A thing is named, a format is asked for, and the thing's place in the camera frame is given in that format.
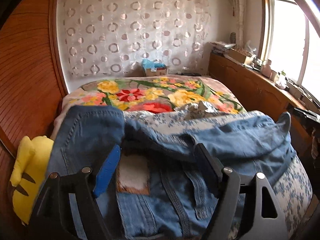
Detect blue floral bedsheet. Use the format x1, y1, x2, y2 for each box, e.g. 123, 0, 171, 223
124, 102, 314, 240

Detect circle pattern sheer curtain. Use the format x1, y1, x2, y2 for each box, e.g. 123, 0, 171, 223
59, 0, 212, 77

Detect white lace curtain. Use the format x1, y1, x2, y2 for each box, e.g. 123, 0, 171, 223
231, 0, 247, 49

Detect yellow plush toy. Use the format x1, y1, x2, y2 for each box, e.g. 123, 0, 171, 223
10, 135, 55, 227

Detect stack of papers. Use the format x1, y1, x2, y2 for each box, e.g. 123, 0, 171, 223
210, 41, 237, 55

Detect blue denim pants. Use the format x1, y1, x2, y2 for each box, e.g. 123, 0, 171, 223
46, 105, 297, 240

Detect small cardboard box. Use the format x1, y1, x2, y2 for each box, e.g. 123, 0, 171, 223
145, 65, 167, 77

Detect window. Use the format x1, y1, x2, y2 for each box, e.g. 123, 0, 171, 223
260, 0, 320, 93

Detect wooden headboard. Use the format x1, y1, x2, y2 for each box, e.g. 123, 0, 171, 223
0, 0, 69, 240

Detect grey patterned cloth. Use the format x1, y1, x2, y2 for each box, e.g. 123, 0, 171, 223
175, 101, 222, 119

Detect floral blanket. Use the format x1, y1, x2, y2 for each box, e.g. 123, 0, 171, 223
61, 76, 247, 115

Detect beige open box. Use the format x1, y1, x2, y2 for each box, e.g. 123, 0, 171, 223
229, 49, 256, 65

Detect wooden cabinet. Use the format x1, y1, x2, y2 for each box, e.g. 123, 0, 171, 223
209, 52, 313, 155

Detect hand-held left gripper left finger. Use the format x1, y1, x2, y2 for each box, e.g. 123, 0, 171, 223
27, 144, 123, 240

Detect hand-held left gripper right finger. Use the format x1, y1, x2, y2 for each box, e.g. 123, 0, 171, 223
194, 143, 290, 240

